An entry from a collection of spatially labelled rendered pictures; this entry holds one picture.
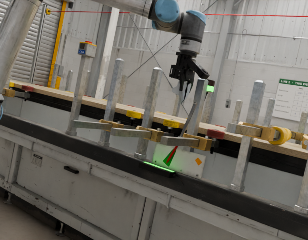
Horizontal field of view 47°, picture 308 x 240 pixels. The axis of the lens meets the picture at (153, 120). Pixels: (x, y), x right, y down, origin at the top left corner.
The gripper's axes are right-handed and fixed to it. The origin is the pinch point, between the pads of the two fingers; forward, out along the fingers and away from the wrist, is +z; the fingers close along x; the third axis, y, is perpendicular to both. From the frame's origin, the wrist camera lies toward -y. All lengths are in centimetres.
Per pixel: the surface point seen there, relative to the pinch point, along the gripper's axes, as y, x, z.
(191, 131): -3.4, -6.1, 12.4
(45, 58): 790, -499, -54
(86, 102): 85, -26, 12
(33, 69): 277, -116, -5
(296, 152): -43, -26, 12
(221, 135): -10.6, -20.9, 12.1
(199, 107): -4.7, -6.7, 1.7
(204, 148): -11.8, -5.4, 17.7
